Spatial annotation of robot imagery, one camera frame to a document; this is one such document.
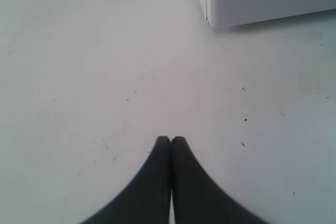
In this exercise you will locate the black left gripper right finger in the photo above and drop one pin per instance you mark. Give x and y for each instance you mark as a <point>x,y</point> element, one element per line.
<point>196,197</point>

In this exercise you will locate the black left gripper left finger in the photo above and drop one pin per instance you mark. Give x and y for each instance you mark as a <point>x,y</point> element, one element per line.
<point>147,197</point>

